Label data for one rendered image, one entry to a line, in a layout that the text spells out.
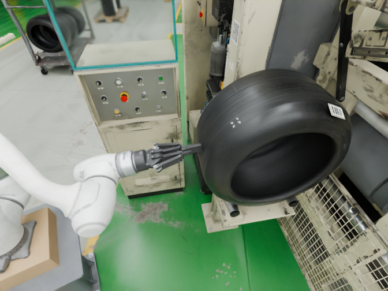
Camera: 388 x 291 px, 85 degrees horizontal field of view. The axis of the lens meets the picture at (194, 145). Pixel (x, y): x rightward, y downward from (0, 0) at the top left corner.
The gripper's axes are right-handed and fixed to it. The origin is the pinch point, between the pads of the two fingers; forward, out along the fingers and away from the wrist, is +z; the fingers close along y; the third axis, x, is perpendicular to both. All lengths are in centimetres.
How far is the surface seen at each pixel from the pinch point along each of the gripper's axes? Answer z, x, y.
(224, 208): 9.1, 38.0, -6.0
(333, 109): 42.3, -13.3, -9.7
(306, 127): 33.9, -10.5, -11.7
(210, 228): 2, 121, 21
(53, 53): -181, 60, 335
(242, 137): 15.2, -10.2, -9.7
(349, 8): 60, -30, 18
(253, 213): 23, 46, -8
